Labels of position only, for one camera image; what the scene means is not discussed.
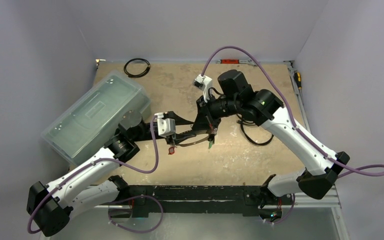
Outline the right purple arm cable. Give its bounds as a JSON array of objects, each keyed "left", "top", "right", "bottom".
[{"left": 200, "top": 45, "right": 384, "bottom": 180}]

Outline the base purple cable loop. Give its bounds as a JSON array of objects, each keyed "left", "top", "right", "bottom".
[{"left": 107, "top": 194, "right": 165, "bottom": 234}]

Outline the red key tag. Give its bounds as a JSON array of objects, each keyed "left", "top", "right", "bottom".
[{"left": 168, "top": 146, "right": 176, "bottom": 155}]

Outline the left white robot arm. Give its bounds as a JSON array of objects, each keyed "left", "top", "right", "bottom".
[{"left": 26, "top": 110, "right": 212, "bottom": 237}]

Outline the aluminium frame rail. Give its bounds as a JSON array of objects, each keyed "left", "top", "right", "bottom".
[{"left": 286, "top": 60, "right": 341, "bottom": 200}]

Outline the yellow black screwdriver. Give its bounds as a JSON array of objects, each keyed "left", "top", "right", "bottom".
[{"left": 293, "top": 71, "right": 302, "bottom": 90}]

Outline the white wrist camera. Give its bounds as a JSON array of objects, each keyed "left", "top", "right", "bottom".
[
  {"left": 192, "top": 74, "right": 213, "bottom": 103},
  {"left": 154, "top": 112, "right": 176, "bottom": 138}
]

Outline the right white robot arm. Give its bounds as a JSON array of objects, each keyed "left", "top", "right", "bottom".
[{"left": 192, "top": 69, "right": 350, "bottom": 204}]

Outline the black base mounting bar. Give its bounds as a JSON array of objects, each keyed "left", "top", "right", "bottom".
[{"left": 108, "top": 175, "right": 293, "bottom": 220}]

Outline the long black usb cable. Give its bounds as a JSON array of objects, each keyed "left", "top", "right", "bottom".
[{"left": 236, "top": 114, "right": 275, "bottom": 147}]

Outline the small coiled black cable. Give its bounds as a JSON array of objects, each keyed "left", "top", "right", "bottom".
[{"left": 123, "top": 58, "right": 151, "bottom": 79}]

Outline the red handled adjustable wrench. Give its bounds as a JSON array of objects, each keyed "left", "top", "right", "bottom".
[{"left": 215, "top": 58, "right": 260, "bottom": 67}]

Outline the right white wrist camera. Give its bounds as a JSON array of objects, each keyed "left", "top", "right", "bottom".
[{"left": 192, "top": 74, "right": 213, "bottom": 103}]

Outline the clear plastic storage box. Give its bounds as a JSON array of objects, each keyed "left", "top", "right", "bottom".
[{"left": 41, "top": 70, "right": 151, "bottom": 166}]

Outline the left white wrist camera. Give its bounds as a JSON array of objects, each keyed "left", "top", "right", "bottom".
[{"left": 154, "top": 112, "right": 176, "bottom": 138}]

